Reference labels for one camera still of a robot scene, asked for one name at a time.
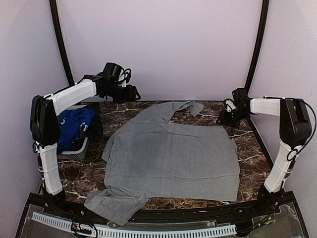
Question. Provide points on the grey button shirt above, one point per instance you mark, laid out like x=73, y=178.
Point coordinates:
x=150, y=156

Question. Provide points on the black garment in basket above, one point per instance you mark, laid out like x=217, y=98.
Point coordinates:
x=95, y=130

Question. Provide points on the blue printed t-shirt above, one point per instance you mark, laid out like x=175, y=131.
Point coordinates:
x=71, y=122

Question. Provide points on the black curved front rail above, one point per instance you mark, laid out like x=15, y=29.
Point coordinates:
x=225, y=213

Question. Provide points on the black frame post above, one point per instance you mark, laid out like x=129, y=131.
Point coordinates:
x=60, y=42
x=258, y=45

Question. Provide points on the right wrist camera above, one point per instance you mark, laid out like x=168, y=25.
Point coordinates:
x=229, y=105

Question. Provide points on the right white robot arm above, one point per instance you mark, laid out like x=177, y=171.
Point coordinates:
x=295, y=128

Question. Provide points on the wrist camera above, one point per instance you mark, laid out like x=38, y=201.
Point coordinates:
x=124, y=77
x=229, y=105

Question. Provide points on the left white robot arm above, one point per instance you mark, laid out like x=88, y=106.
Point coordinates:
x=112, y=82

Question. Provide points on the white slotted cable duct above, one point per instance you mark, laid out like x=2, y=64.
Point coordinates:
x=67, y=225

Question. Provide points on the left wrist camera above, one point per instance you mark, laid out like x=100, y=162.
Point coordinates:
x=124, y=77

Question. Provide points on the grey laundry basket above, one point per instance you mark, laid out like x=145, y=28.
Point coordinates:
x=77, y=147

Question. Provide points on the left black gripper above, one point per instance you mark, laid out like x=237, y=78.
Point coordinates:
x=131, y=96

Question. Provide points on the left black frame post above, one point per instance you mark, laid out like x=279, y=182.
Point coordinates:
x=60, y=42

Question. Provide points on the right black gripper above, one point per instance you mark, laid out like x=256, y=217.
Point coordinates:
x=224, y=120

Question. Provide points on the right black frame post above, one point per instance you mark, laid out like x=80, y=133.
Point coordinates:
x=258, y=45

